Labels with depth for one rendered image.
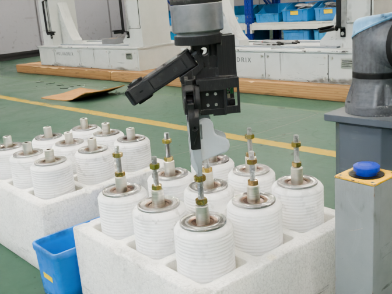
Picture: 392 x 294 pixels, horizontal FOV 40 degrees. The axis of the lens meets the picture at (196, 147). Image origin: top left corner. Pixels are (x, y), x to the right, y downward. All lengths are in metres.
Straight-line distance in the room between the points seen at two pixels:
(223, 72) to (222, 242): 0.26
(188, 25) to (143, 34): 3.57
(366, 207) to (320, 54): 2.33
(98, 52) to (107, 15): 3.81
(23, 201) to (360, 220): 0.79
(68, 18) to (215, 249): 4.78
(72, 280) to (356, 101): 0.76
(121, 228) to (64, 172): 0.31
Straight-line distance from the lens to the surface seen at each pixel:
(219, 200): 0.98
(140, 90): 0.78
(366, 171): 0.85
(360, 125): 1.31
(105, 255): 1.01
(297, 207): 0.98
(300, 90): 3.14
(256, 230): 0.91
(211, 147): 0.80
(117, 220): 1.01
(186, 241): 0.83
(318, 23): 6.26
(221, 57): 0.78
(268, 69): 3.36
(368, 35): 1.30
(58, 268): 1.15
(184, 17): 0.76
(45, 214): 1.24
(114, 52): 4.53
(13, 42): 7.72
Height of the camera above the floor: 0.59
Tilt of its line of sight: 15 degrees down
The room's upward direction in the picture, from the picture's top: 5 degrees counter-clockwise
